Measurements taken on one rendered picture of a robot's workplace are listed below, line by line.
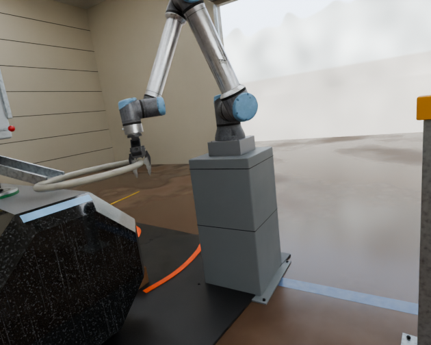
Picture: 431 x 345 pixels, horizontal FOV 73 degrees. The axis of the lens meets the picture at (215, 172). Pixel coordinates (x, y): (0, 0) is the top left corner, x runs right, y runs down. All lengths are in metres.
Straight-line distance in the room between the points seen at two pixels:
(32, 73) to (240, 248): 6.57
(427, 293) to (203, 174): 1.17
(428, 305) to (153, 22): 6.84
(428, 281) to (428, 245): 0.15
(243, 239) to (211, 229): 0.22
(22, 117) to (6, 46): 1.40
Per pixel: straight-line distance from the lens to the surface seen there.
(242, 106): 1.56
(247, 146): 1.76
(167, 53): 1.65
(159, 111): 1.47
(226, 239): 1.81
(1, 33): 7.59
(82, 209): 1.49
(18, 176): 1.71
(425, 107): 1.23
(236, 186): 1.64
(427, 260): 1.40
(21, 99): 7.40
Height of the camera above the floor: 1.11
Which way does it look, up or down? 12 degrees down
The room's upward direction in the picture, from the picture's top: 7 degrees counter-clockwise
